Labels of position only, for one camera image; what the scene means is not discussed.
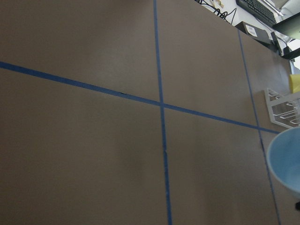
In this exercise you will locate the blue ikea cup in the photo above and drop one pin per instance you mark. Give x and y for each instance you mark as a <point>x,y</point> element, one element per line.
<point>283,159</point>

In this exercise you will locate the yellow ikea cup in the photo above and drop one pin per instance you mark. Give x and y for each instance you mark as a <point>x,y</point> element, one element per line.
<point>294,83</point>

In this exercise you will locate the black keyboard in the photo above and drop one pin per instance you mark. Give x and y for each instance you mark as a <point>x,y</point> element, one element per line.
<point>258,10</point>

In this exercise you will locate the white wire cup rack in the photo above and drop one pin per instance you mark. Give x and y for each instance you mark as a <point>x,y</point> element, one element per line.
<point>283,110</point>

